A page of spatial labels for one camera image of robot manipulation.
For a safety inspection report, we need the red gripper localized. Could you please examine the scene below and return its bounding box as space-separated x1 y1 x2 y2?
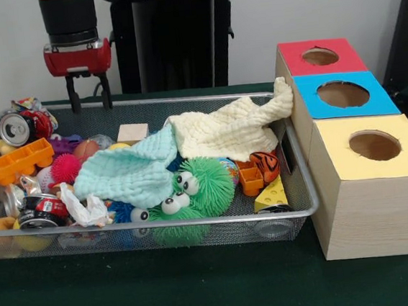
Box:
42 37 117 117

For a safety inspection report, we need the mint green muslin cloth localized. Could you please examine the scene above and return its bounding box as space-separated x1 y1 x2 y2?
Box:
68 123 186 217

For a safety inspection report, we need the cream muslin cloth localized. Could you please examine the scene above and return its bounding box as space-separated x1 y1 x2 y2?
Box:
166 76 301 170

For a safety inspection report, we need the shallow clear mesh bin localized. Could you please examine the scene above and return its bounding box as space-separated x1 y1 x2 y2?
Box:
0 79 323 269

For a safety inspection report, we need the wooden box with three holes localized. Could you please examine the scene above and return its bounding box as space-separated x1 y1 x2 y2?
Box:
271 30 408 266

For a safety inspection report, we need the small wooden cube block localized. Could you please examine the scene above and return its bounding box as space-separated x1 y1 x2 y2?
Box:
116 122 151 145

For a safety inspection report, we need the pink spiky ball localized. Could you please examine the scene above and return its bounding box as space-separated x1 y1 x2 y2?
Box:
50 151 85 186

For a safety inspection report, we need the orange plastic toy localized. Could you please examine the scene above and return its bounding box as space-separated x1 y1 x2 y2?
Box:
0 137 58 195

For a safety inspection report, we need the red and black soda can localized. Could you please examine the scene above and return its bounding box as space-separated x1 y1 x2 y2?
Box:
15 191 71 233

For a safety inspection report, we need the large green spiky ball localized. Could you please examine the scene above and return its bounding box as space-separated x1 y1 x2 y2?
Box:
172 153 238 220

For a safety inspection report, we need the small green spiky ball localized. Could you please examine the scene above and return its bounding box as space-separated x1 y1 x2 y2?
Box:
145 191 206 249

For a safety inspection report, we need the orange toy block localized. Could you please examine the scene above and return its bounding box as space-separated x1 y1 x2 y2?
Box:
235 158 266 197

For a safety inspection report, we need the orange tiger plush toy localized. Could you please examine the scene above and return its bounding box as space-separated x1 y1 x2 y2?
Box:
250 149 283 186

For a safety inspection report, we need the yellow cheese wedge toy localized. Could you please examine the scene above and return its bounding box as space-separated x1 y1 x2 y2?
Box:
251 174 291 214

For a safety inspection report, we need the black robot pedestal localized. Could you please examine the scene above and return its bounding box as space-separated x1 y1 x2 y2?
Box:
105 0 240 97

